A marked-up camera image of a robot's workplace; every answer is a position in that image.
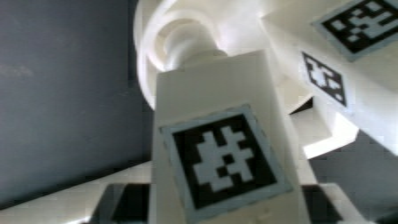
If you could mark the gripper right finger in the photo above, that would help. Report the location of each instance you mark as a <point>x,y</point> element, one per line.
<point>330,208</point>

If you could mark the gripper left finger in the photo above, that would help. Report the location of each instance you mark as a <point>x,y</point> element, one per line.
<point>122,205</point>

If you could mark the white stool leg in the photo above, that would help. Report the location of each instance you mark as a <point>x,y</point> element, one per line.
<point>343,27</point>
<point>224,168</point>
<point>357,97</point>

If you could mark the white front fence wall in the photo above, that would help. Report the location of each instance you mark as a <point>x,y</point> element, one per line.
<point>65,206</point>

